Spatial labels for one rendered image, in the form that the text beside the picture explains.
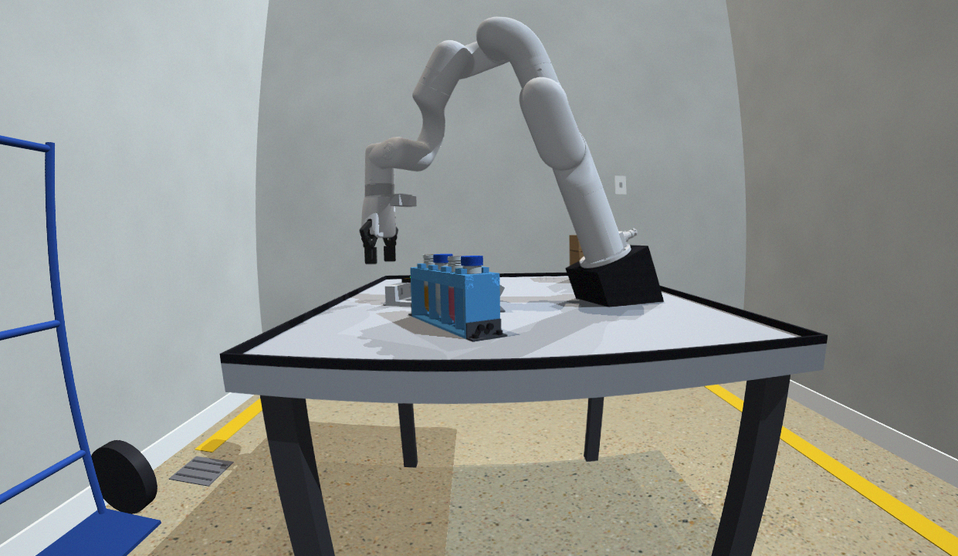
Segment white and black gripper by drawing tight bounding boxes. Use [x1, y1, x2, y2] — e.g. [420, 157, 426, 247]
[360, 195, 398, 264]

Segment black table edge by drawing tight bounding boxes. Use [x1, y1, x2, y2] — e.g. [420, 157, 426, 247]
[220, 275, 828, 371]

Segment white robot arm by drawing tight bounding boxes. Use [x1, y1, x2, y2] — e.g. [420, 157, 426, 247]
[365, 17, 638, 268]

